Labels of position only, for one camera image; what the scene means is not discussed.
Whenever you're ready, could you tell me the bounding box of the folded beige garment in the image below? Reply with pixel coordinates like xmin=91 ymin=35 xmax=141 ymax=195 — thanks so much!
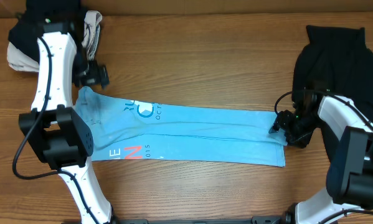
xmin=7 ymin=11 xmax=103 ymax=72

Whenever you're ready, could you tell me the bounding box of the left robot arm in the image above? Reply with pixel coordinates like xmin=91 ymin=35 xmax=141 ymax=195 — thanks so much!
xmin=12 ymin=18 xmax=118 ymax=223

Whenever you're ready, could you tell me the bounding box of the light blue t-shirt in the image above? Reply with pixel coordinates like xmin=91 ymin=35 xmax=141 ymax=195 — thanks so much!
xmin=75 ymin=86 xmax=287 ymax=167

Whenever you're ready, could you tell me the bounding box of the folded black garment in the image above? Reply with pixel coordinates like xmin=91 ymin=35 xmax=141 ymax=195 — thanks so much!
xmin=8 ymin=0 xmax=87 ymax=61

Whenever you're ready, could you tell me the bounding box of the black garment on right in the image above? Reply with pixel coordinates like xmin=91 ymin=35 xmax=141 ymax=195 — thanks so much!
xmin=291 ymin=25 xmax=373 ymax=122

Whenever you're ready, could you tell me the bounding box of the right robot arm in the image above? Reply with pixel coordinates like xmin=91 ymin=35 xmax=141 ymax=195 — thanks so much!
xmin=269 ymin=90 xmax=373 ymax=223

